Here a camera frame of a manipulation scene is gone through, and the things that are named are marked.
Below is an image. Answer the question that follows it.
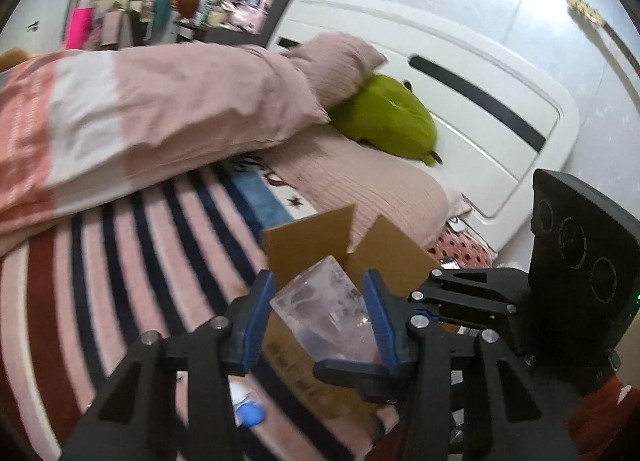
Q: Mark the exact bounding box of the magenta cloth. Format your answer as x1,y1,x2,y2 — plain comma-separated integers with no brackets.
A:
64,6,95,50

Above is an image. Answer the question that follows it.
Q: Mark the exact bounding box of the white bed headboard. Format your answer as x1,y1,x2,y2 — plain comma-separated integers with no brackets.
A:
267,0,581,256

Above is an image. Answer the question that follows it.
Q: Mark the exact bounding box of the brown plush toy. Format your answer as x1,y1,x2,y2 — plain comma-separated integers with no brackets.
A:
172,0,202,23

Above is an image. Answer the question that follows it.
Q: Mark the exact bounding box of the brown cardboard box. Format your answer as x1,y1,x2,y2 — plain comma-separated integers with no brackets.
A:
252,204,451,424

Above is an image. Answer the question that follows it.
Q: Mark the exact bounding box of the white bottle with blue cap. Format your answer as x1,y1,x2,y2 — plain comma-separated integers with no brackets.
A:
229,381,266,428

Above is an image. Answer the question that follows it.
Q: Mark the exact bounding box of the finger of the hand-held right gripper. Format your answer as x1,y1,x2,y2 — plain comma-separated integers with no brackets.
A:
408,267,532,328
312,360,402,404

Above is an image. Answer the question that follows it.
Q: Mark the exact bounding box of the blue star printed sheet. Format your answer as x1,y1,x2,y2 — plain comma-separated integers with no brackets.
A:
220,154,313,234

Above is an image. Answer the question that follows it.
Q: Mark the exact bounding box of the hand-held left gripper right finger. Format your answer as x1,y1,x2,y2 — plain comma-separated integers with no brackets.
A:
363,269,578,461

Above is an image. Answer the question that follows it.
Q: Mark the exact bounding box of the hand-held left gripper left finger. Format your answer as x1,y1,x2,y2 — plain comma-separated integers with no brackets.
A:
60,270,277,461

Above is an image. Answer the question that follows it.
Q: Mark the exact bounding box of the green plush toy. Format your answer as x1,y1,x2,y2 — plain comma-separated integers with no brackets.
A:
327,74,445,166

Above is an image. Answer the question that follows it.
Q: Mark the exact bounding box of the pink striped blanket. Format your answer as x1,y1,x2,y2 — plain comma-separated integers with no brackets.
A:
0,168,401,461

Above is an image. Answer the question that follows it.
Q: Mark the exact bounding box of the pink ribbed pillow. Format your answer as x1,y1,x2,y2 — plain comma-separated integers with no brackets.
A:
264,130,473,248
284,33,389,110

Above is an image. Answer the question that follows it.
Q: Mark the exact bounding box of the pink and white duvet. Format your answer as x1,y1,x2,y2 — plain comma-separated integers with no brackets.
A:
0,42,332,257

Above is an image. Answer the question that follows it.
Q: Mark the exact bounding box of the clear plastic cup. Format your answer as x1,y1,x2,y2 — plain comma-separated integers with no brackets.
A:
270,256,387,363

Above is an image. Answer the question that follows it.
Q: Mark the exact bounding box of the red polka dot cloth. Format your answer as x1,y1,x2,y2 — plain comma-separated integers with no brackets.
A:
427,230,497,272

